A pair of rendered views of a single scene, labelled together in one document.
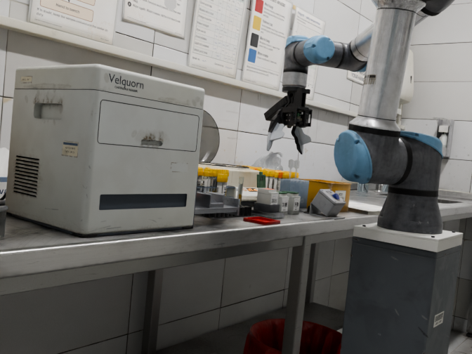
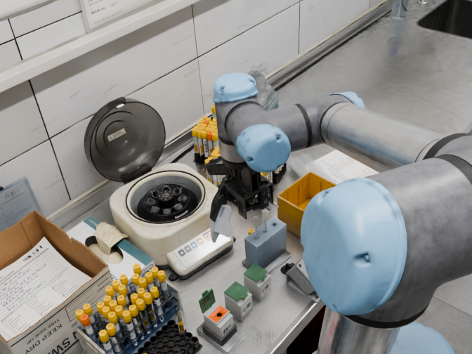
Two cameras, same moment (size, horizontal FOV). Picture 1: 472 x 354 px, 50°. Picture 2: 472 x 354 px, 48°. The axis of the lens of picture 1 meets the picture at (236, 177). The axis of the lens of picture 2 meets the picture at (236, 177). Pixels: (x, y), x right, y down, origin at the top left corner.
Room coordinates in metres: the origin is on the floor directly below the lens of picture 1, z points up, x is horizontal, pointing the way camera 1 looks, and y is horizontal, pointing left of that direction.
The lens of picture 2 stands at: (0.78, -0.22, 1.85)
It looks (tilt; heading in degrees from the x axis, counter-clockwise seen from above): 39 degrees down; 6
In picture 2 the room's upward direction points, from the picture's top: 4 degrees counter-clockwise
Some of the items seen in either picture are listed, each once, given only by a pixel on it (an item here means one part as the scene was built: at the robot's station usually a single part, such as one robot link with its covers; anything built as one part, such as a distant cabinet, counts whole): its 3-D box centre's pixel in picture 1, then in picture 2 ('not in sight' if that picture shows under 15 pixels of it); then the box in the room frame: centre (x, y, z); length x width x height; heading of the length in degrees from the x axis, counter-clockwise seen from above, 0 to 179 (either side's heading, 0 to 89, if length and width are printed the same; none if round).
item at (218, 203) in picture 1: (201, 204); not in sight; (1.17, 0.07, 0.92); 0.21 x 0.07 x 0.05; 142
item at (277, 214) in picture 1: (266, 209); (220, 330); (1.43, -0.09, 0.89); 0.09 x 0.05 x 0.04; 52
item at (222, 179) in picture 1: (223, 194); (153, 348); (1.36, 0.03, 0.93); 0.17 x 0.09 x 0.11; 143
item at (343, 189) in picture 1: (323, 195); (313, 208); (1.77, -0.31, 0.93); 0.13 x 0.13 x 0.10; 48
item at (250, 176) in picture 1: (222, 182); (172, 215); (1.73, 0.05, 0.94); 0.30 x 0.24 x 0.12; 43
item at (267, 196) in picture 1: (267, 199); (218, 322); (1.43, -0.09, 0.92); 0.05 x 0.04 x 0.06; 52
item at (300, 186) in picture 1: (293, 194); (265, 246); (1.64, -0.19, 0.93); 0.10 x 0.07 x 0.10; 137
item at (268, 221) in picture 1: (261, 220); not in sight; (1.29, -0.08, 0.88); 0.07 x 0.07 x 0.01; 52
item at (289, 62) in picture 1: (297, 55); (237, 108); (1.57, -0.15, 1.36); 0.09 x 0.08 x 0.11; 22
